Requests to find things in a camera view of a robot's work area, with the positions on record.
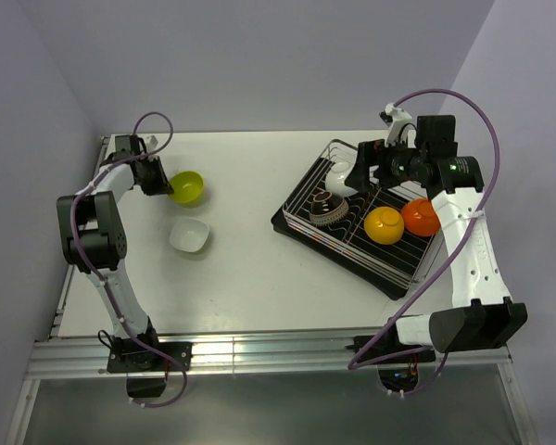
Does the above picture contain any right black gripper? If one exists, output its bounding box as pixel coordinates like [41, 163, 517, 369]
[345, 134, 427, 193]

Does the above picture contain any green round bowl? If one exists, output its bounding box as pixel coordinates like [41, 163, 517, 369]
[170, 171, 205, 207]

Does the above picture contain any white ribbed bowl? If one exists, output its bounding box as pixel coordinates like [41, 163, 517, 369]
[324, 161, 357, 197]

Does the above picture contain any white square bowl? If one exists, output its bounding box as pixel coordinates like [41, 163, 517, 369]
[169, 218, 210, 253]

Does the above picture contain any brown patterned bowl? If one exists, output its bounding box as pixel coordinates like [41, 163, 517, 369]
[309, 191, 349, 227]

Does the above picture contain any orange round bowl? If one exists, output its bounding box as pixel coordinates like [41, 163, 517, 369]
[363, 207, 405, 246]

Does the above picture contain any white bowl orange outside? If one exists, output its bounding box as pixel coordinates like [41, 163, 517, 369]
[400, 198, 441, 237]

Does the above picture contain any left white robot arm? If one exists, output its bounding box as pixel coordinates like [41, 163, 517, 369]
[57, 133, 173, 370]

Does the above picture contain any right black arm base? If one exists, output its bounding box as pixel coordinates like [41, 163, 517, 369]
[360, 329, 436, 392]

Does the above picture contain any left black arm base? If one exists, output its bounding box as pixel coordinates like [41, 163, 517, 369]
[107, 338, 193, 400]

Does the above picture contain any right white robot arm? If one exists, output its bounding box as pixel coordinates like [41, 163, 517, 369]
[346, 106, 528, 362]

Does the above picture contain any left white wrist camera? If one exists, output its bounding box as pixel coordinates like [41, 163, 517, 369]
[145, 135, 158, 151]

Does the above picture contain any metal wire dish rack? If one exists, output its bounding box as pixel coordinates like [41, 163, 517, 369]
[281, 138, 446, 291]

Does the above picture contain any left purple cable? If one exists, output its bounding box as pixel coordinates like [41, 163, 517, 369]
[70, 110, 188, 409]

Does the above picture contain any aluminium frame rail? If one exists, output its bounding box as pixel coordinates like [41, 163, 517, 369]
[27, 326, 513, 379]

